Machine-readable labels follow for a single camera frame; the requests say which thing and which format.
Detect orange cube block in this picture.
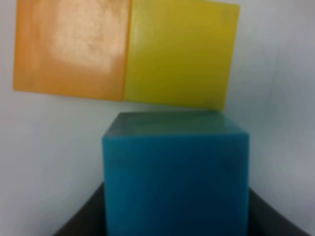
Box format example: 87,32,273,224
13,0,130,101

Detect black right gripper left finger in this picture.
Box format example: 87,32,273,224
55,183,106,236

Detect blue cube block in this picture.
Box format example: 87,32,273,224
102,111,250,236

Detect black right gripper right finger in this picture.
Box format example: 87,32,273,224
248,189,309,236

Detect loose yellow cube block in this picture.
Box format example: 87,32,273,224
125,0,240,110

